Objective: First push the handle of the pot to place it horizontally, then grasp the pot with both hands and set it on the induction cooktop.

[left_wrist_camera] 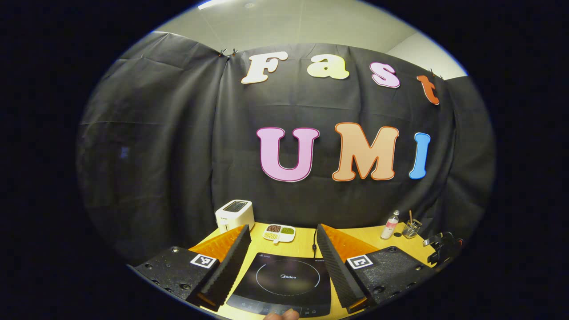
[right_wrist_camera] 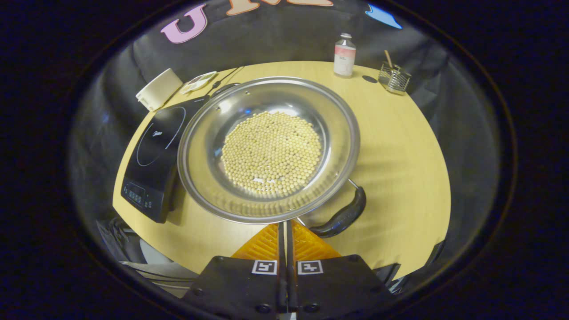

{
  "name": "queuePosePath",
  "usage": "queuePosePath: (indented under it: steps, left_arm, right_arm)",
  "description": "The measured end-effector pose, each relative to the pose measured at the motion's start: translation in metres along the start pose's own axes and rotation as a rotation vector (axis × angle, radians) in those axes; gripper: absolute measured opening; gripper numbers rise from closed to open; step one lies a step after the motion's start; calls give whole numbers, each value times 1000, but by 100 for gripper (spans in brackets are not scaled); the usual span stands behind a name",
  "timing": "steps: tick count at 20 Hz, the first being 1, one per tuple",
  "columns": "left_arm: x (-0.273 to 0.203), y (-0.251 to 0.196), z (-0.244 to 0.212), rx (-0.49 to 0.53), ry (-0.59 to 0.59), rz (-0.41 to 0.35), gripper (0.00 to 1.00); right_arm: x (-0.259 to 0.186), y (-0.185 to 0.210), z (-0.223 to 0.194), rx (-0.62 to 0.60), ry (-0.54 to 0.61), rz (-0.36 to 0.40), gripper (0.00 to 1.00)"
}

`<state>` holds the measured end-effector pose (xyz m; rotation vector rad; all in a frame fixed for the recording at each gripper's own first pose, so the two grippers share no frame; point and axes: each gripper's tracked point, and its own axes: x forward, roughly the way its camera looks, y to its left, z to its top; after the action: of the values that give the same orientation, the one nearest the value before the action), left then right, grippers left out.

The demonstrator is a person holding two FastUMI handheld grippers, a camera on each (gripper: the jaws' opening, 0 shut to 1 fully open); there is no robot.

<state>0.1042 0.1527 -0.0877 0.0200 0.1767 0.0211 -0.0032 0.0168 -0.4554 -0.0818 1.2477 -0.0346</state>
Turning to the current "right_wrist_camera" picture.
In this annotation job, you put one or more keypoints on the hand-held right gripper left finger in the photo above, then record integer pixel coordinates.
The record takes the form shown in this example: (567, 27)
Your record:
(235, 284)

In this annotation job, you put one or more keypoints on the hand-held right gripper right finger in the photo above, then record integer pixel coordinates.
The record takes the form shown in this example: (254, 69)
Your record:
(342, 284)

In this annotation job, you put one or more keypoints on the pile of soybeans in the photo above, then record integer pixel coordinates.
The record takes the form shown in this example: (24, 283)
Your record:
(271, 153)

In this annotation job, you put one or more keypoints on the black induction cooktop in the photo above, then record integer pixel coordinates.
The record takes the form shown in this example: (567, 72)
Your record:
(151, 178)

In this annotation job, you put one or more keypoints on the stainless steel pot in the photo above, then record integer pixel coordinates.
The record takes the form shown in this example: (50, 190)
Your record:
(200, 146)

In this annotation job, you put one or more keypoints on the small white dish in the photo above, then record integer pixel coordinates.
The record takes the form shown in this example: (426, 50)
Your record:
(199, 82)

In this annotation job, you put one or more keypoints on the black round disc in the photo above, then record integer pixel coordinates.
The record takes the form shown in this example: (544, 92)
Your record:
(370, 79)

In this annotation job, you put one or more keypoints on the clear bottle with pink label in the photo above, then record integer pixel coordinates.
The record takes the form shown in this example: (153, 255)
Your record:
(344, 60)

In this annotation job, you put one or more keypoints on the wooden stick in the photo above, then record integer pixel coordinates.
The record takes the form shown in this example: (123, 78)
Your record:
(388, 58)

